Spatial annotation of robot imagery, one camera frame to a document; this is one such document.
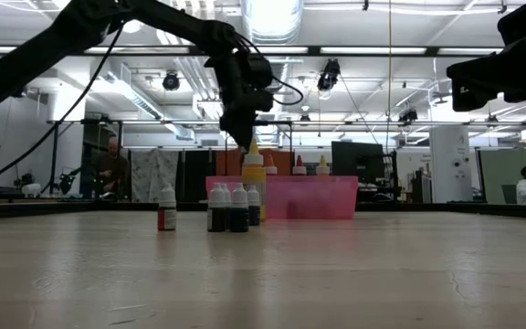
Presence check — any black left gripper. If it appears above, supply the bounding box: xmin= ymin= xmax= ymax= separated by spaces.
xmin=205 ymin=49 xmax=274 ymax=151

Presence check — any large orange food coloring bottle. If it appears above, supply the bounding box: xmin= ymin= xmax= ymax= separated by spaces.
xmin=263 ymin=154 xmax=279 ymax=176

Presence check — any large yellow food coloring bottle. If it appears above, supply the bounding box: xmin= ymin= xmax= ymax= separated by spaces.
xmin=240 ymin=139 xmax=268 ymax=223
xmin=314 ymin=154 xmax=331 ymax=176

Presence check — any large red food coloring bottle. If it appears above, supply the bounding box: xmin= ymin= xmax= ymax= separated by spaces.
xmin=291 ymin=154 xmax=308 ymax=176

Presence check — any orange partition panel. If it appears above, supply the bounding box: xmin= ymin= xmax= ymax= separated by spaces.
xmin=215 ymin=148 xmax=294 ymax=177

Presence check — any grey-green partition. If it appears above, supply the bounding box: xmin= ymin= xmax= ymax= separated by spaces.
xmin=477 ymin=148 xmax=526 ymax=206

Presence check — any pink plastic tray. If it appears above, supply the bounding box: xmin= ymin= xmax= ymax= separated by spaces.
xmin=205 ymin=175 xmax=360 ymax=221

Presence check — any black overhead beam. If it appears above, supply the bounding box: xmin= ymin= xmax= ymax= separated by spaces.
xmin=0 ymin=44 xmax=506 ymax=58

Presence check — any white hanging sheet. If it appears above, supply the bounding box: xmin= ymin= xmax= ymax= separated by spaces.
xmin=130 ymin=148 xmax=180 ymax=203

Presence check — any small red dropper bottle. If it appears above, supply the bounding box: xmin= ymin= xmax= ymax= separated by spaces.
xmin=157 ymin=182 xmax=178 ymax=232

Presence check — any black overhead rail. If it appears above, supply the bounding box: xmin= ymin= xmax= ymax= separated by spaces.
xmin=46 ymin=119 xmax=526 ymax=128

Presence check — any black hanging camera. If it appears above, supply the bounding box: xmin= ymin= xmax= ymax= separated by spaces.
xmin=397 ymin=107 xmax=419 ymax=124
xmin=316 ymin=58 xmax=342 ymax=92
xmin=161 ymin=70 xmax=182 ymax=92

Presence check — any silver ventilation duct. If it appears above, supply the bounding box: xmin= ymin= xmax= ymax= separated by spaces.
xmin=239 ymin=0 xmax=305 ymax=46

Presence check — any black aluminium table frame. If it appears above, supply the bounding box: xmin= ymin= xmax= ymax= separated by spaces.
xmin=0 ymin=200 xmax=526 ymax=221

